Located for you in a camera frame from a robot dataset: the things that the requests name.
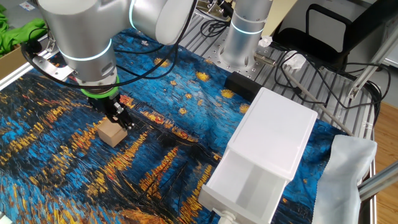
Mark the thin grey rod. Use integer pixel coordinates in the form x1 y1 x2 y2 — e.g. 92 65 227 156
284 70 355 137

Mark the beige board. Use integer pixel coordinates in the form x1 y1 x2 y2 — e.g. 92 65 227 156
261 0 299 38

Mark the green gripper mounting ring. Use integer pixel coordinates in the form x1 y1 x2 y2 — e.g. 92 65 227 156
80 74 121 100

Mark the aluminium frame bar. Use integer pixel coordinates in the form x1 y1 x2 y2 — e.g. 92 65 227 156
357 161 398 202

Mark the large wooden cube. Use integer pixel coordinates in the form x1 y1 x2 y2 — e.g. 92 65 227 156
96 116 128 148

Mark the aluminium frame post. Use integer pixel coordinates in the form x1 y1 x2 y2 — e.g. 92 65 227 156
45 37 60 53
346 18 398 100

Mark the starry night painting cloth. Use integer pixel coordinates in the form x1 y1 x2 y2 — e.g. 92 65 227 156
0 18 346 224

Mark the green cloth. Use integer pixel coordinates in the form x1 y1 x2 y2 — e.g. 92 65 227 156
0 4 47 57

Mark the coiled black cable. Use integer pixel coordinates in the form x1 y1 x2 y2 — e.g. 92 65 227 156
198 18 233 39

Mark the black foam block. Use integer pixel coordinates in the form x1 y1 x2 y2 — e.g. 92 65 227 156
224 71 264 103

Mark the crumpled white tissue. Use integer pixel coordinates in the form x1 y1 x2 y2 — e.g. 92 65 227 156
283 50 307 70
257 35 274 48

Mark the black table cable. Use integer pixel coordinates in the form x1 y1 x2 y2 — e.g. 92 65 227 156
275 49 345 108
341 62 392 125

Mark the brown cardboard box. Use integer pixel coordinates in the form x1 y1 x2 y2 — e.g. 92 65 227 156
0 46 29 80

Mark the metal cable connector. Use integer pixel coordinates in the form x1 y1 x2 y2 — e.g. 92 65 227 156
254 52 277 68

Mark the pale grey translucent cloth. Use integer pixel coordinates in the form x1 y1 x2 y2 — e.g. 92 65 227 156
312 134 378 224

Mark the aluminium frame rail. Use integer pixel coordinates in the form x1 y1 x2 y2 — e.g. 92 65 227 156
0 46 60 91

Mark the white drawer cabinet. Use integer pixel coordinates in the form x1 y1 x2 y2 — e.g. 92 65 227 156
223 86 318 183

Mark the black office chair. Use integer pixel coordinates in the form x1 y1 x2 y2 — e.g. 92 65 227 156
272 0 398 71

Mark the perforated robot mounting plate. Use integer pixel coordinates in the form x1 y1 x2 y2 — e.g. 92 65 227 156
201 34 274 82

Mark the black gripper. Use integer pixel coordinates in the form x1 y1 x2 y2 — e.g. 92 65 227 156
88 93 136 131

